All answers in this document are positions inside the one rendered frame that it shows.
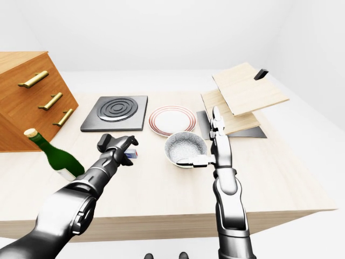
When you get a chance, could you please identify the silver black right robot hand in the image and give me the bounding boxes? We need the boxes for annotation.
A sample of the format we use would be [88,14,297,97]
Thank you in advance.
[176,106,238,171]

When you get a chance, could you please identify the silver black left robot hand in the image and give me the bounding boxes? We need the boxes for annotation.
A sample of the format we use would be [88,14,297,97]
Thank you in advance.
[96,133,140,167]

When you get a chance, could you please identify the grey speckled patterned bowl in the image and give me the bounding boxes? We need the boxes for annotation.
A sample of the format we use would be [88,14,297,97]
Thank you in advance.
[164,132,209,170]

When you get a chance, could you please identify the flat dark stove plate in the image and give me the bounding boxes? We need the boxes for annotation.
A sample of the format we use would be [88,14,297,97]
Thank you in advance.
[80,95,149,133]

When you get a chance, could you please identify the small pale wooden board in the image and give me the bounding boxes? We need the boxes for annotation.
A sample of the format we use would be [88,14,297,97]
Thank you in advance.
[200,90,261,136]

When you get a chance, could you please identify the flat grey metal base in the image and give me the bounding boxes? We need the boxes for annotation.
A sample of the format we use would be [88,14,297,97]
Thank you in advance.
[196,110,268,140]

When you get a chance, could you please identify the green wine bottle with cork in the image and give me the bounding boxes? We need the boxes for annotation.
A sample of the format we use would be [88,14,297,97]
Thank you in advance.
[23,128,86,182]

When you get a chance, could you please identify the white plate with red rings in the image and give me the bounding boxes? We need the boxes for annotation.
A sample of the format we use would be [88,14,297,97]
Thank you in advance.
[148,105,198,138]

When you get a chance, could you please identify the large pale wooden board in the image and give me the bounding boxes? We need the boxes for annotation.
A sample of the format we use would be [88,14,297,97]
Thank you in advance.
[211,62,291,117]

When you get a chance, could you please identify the small black block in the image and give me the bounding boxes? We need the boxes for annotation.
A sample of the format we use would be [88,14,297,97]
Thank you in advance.
[253,69,269,81]

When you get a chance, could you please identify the wooden cabinet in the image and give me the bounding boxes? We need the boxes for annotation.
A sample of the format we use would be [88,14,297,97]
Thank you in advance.
[0,51,79,153]

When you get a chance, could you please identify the short brass drawer handle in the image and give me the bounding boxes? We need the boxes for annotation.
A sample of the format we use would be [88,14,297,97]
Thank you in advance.
[52,108,74,127]

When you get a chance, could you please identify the wooden drawer with short handle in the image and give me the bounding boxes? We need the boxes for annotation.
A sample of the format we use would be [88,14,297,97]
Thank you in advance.
[10,92,79,148]

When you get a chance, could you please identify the medium brass drawer handle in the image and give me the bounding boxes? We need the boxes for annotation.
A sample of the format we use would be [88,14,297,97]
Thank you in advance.
[38,92,63,111]

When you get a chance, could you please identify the wooden drawer with medium handle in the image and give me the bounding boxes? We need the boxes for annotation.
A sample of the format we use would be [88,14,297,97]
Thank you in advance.
[0,77,72,127]

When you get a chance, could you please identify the long brass drawer handle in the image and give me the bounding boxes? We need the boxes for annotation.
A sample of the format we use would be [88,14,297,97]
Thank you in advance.
[17,70,50,89]

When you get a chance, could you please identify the wooden drawer with long handle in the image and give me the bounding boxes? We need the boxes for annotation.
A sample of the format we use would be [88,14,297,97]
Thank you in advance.
[0,51,63,101]

